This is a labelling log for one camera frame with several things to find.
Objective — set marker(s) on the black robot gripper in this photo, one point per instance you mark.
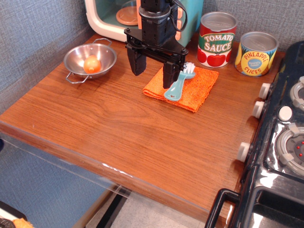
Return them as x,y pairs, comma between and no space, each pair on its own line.
156,40

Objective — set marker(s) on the orange toy onion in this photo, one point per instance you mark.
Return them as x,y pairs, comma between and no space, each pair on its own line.
92,64

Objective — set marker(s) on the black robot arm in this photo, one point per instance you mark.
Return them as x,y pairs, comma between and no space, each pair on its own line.
161,9

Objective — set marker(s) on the small steel pot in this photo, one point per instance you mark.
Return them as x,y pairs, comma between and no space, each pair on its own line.
74,60

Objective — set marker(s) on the teal dish brush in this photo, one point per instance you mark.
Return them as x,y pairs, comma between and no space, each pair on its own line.
174,93

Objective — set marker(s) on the orange folded cloth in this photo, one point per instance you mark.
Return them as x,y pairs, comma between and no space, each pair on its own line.
194,92

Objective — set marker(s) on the toy microwave oven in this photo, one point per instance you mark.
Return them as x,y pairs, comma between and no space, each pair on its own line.
109,18

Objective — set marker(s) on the tomato sauce can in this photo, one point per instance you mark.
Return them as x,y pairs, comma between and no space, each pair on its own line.
216,37

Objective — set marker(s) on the pineapple slices can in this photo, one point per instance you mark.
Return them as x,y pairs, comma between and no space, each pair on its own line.
256,53

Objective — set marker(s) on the white stove knob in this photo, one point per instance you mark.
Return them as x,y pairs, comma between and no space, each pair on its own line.
263,93
243,151
258,108

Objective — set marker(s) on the black toy stove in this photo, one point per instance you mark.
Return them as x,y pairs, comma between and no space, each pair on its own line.
272,183

